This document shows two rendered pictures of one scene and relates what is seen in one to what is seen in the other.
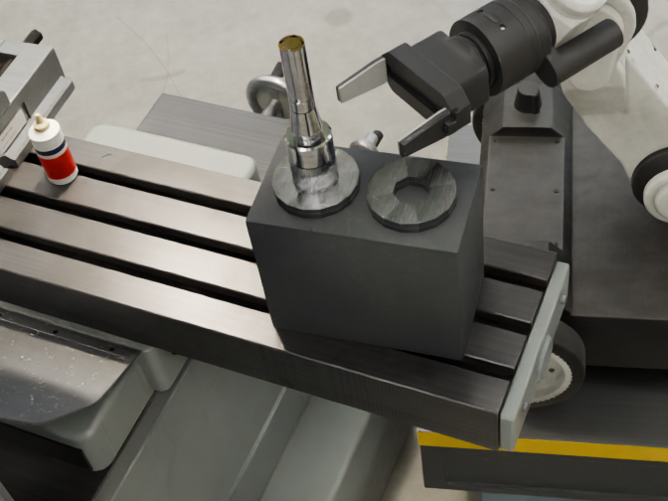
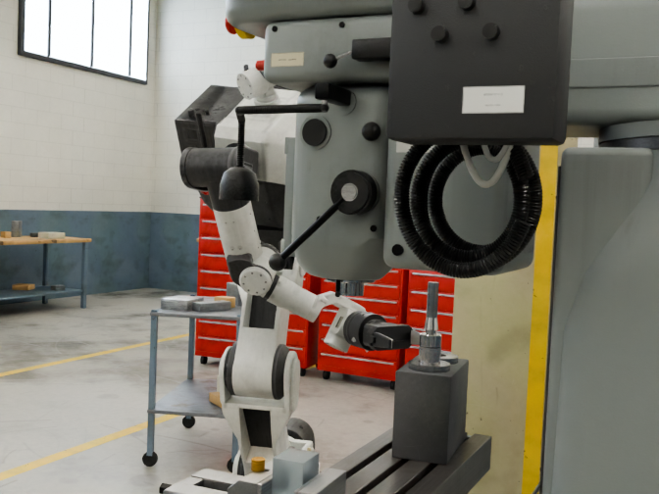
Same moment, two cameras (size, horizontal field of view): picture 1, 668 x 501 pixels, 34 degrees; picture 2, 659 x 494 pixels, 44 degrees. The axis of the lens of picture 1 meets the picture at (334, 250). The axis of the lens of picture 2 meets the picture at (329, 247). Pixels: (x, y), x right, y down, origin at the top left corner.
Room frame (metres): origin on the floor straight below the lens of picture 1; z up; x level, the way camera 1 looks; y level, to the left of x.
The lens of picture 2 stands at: (1.15, 1.71, 1.43)
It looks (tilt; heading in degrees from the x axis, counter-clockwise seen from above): 3 degrees down; 265
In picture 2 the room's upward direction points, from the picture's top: 2 degrees clockwise
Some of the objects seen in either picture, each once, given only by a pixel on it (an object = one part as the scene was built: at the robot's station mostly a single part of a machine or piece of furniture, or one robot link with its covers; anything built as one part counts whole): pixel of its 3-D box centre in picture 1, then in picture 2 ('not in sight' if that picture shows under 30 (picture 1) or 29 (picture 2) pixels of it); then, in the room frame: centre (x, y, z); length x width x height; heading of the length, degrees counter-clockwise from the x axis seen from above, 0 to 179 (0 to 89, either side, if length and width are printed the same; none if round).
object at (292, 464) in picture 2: not in sight; (295, 473); (1.08, 0.48, 1.01); 0.06 x 0.05 x 0.06; 62
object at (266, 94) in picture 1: (267, 115); not in sight; (1.42, 0.07, 0.60); 0.16 x 0.12 x 0.12; 149
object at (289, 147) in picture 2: not in sight; (297, 197); (1.09, 0.27, 1.45); 0.04 x 0.04 x 0.21; 59
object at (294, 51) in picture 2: not in sight; (382, 60); (0.96, 0.35, 1.68); 0.34 x 0.24 x 0.10; 149
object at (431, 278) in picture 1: (371, 246); (431, 403); (0.76, -0.04, 1.00); 0.22 x 0.12 x 0.20; 66
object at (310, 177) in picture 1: (312, 158); (430, 350); (0.78, 0.01, 1.13); 0.05 x 0.05 x 0.05
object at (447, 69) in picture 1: (461, 69); (378, 334); (0.87, -0.16, 1.13); 0.13 x 0.12 x 0.10; 27
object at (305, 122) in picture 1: (299, 89); (431, 308); (0.78, 0.01, 1.22); 0.03 x 0.03 x 0.11
